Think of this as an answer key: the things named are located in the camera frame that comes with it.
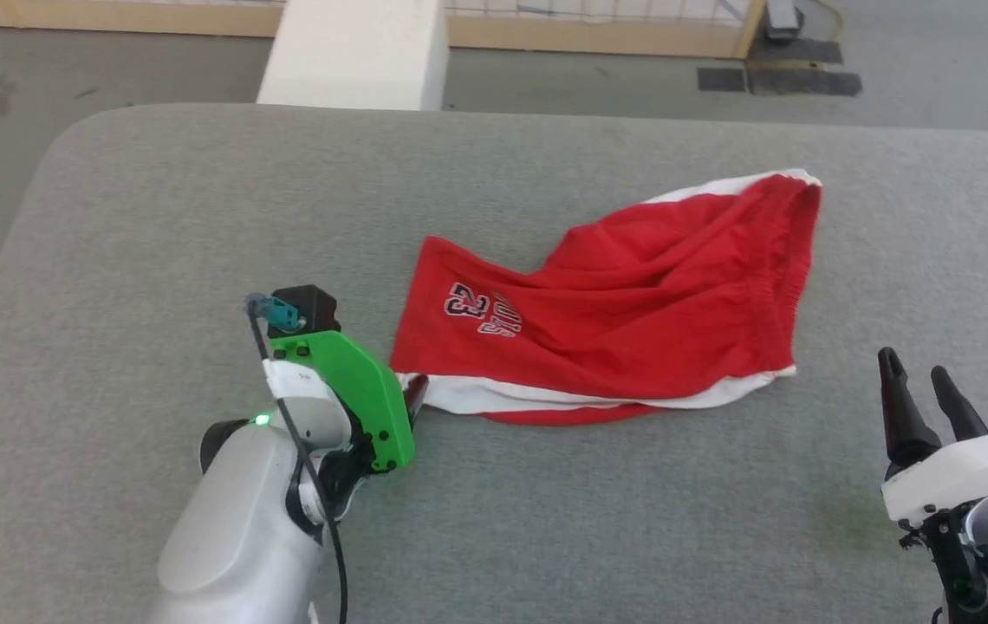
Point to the white rectangular box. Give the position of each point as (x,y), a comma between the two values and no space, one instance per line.
(355,52)

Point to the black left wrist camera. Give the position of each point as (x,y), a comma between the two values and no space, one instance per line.
(316,305)

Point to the dark grey floor plate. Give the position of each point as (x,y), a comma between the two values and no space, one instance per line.
(797,52)

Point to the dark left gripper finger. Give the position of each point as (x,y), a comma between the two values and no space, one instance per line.
(418,397)

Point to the grey metal stand foot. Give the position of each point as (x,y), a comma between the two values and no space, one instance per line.
(782,17)

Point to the red white basketball shorts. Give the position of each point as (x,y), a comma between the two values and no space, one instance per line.
(633,312)

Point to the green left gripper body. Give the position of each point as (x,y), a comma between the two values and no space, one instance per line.
(355,381)

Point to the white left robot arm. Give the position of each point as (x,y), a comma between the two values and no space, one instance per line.
(234,520)

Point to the long black floor mat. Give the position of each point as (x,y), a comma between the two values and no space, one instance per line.
(806,82)

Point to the small black floor mat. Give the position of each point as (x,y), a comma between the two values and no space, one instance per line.
(722,80)

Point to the grey fabric sofa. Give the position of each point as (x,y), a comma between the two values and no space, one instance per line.
(546,520)

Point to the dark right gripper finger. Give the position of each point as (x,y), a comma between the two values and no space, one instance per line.
(903,416)
(958,416)

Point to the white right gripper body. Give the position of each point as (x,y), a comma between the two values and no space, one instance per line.
(971,472)

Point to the lemon print partition panel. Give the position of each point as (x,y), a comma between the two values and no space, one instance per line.
(546,35)

